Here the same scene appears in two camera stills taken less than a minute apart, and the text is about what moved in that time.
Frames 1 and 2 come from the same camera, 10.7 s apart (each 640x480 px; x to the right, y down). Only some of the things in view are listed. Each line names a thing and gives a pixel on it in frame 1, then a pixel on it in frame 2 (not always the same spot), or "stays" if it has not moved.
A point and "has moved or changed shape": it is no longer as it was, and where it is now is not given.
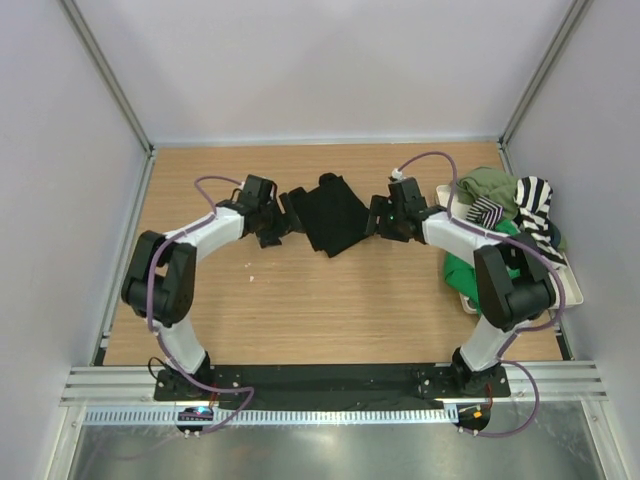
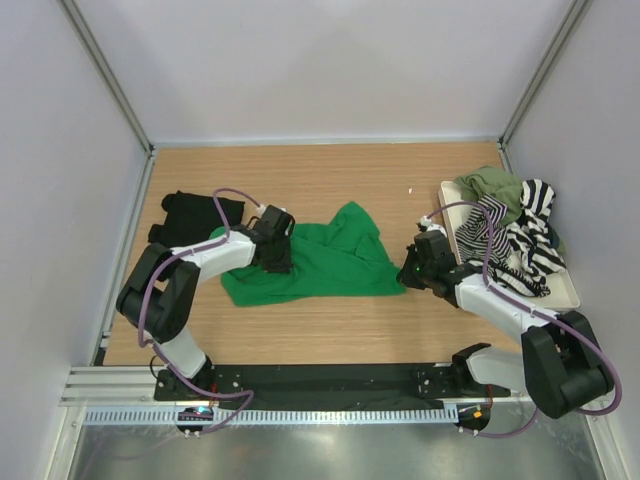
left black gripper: [273, 237] → [285, 264]
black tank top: [332, 216] → [193, 217]
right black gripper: [379, 206] → [405, 276]
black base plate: [327, 386] stays
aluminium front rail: [135, 386] stays
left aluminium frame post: [91, 42] stays
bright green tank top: [462, 273] has moved or changed shape
